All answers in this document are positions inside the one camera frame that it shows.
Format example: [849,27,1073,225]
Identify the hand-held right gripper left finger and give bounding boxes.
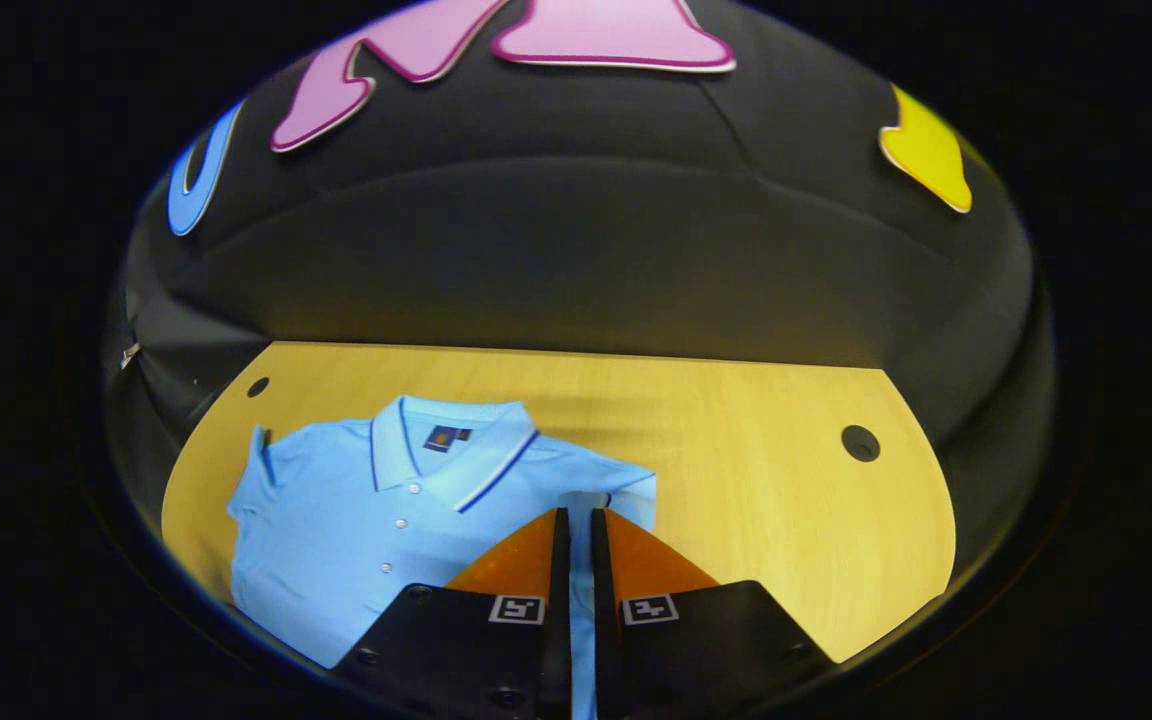
[334,507,574,720]

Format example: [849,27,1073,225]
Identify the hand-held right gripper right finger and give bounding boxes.
[591,507,835,720]

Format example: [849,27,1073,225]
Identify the light blue T-shirt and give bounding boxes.
[226,395,659,720]

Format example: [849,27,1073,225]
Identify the black backdrop cloth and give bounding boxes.
[101,0,1057,601]

